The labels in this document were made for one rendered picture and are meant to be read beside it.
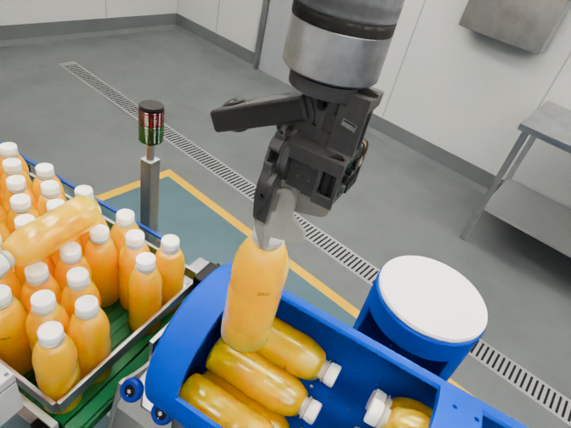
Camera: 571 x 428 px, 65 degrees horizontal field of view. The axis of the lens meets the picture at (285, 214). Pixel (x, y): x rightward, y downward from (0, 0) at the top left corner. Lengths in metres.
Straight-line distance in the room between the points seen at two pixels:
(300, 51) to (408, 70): 3.82
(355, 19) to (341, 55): 0.03
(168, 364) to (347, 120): 0.48
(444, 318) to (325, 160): 0.78
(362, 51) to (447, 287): 0.92
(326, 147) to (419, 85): 3.75
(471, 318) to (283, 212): 0.79
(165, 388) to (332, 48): 0.57
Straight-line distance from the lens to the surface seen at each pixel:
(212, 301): 0.73
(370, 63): 0.39
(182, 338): 0.72
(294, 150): 0.43
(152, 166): 1.26
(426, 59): 4.12
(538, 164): 4.02
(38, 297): 0.91
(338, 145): 0.43
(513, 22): 3.67
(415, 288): 1.17
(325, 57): 0.38
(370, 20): 0.38
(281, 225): 0.48
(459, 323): 1.16
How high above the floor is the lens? 1.79
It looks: 37 degrees down
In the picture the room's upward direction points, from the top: 15 degrees clockwise
